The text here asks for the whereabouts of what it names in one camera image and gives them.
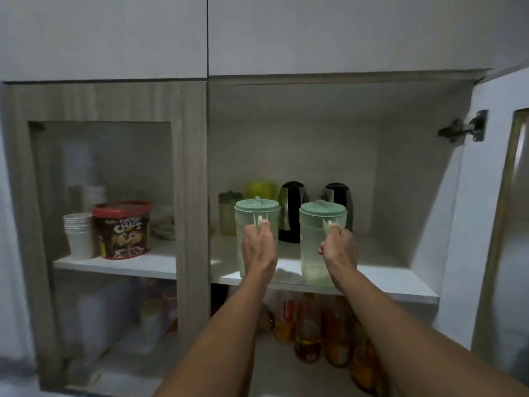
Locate person's left hand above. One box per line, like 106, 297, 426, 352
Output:
241, 220, 279, 286

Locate person's right hand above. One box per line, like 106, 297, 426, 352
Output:
317, 226, 359, 286

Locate red-lidded cereal tub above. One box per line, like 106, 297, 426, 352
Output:
92, 201, 153, 260

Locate pale bowl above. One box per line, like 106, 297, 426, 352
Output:
151, 219, 176, 240

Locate wood-framed glass cabinet door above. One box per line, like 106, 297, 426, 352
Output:
1, 80, 210, 394

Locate yellow-green plastic container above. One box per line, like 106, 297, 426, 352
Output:
247, 181, 275, 200

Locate stack of white paper cups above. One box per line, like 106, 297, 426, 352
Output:
63, 213, 95, 261

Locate person's right forearm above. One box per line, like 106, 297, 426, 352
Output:
330, 269, 529, 397

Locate white shelf board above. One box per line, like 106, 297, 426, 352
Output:
53, 235, 440, 305

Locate pink plastic container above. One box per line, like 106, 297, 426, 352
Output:
162, 286, 179, 333

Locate metal cabinet hinge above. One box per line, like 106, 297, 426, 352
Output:
438, 110, 488, 143

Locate clear pitcher with green lid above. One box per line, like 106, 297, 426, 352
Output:
299, 199, 347, 288
234, 197, 281, 280

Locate white upper cabinet door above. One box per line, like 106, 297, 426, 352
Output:
208, 0, 529, 77
0, 0, 208, 83

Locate open white cabinet door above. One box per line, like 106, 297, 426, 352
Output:
433, 67, 529, 387

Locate translucent plastic storage box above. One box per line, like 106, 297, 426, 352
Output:
62, 281, 139, 360

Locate white plastic container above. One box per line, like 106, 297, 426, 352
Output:
82, 185, 107, 213

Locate orange liquid bottle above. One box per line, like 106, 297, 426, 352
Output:
350, 316, 379, 394
322, 297, 353, 368
294, 294, 322, 365
274, 298, 297, 344

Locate black steel electric kettle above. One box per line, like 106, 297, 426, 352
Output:
277, 181, 311, 244
318, 183, 354, 233

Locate person's left forearm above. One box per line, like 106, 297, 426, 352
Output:
153, 273, 274, 397

